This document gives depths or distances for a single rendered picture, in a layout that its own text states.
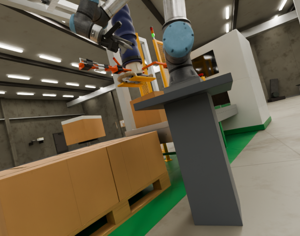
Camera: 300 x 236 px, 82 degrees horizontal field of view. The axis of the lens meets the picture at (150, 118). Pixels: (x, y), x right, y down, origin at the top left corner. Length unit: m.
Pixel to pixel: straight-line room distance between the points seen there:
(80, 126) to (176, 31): 2.35
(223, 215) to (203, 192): 0.15
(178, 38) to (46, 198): 1.05
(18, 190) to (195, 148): 0.91
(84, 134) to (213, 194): 2.28
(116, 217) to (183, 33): 1.19
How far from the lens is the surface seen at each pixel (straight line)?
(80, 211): 1.22
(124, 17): 2.15
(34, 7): 4.16
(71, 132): 3.07
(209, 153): 0.99
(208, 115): 0.96
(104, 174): 1.28
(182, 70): 1.05
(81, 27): 1.12
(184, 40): 0.91
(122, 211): 1.40
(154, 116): 1.85
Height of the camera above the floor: 0.62
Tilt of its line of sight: 2 degrees up
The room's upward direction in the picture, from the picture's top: 14 degrees counter-clockwise
